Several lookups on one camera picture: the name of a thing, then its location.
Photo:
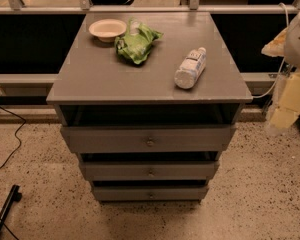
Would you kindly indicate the grey bottom drawer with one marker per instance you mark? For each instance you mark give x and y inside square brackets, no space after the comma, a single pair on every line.
[116,194]

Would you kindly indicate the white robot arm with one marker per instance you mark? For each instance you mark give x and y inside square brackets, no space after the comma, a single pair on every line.
[286,45]

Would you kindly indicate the white plastic bottle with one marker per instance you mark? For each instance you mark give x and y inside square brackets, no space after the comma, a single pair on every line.
[191,68]

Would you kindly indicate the green chip bag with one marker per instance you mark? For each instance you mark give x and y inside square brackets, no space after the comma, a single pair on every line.
[136,44]

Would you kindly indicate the grey top drawer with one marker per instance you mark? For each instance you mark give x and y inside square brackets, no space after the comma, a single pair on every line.
[147,139]

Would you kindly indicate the grey drawer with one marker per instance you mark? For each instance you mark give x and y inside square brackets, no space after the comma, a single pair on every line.
[135,171]
[116,194]
[147,139]

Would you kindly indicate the black stand leg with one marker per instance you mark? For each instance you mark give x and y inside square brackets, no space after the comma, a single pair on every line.
[14,196]

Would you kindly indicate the grey wooden drawer cabinet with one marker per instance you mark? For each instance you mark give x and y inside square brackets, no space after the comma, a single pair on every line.
[97,88]

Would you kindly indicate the beige paper bowl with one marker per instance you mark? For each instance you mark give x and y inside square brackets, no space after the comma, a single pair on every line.
[107,30]

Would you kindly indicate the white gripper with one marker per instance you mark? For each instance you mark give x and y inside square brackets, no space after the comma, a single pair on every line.
[299,41]

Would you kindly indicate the grey middle drawer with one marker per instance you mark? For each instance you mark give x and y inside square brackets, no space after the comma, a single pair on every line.
[135,171]

